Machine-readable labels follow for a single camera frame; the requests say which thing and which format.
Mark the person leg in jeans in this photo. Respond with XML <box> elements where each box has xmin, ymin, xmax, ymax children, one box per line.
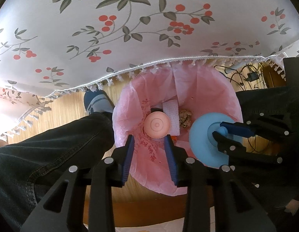
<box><xmin>0</xmin><ymin>112</ymin><xmax>114</xmax><ymax>231</ymax></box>

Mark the blue white shoe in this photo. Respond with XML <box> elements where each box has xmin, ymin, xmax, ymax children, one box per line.
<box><xmin>83</xmin><ymin>90</ymin><xmax>114</xmax><ymax>114</ymax></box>

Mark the floral white tablecloth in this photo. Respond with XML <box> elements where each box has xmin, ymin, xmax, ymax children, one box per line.
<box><xmin>0</xmin><ymin>0</ymin><xmax>299</xmax><ymax>140</ymax></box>

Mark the pink lined trash bin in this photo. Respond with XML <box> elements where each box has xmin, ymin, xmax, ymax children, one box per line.
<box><xmin>113</xmin><ymin>62</ymin><xmax>243</xmax><ymax>196</ymax></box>

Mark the blue round lid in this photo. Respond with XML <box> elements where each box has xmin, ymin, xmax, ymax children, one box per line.
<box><xmin>189</xmin><ymin>113</ymin><xmax>243</xmax><ymax>169</ymax></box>

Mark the brown paper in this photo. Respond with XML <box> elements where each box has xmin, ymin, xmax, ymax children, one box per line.
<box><xmin>179</xmin><ymin>109</ymin><xmax>192</xmax><ymax>128</ymax></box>

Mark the white mesh sheet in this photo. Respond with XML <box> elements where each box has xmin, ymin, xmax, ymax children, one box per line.
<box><xmin>162</xmin><ymin>100</ymin><xmax>180</xmax><ymax>136</ymax></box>

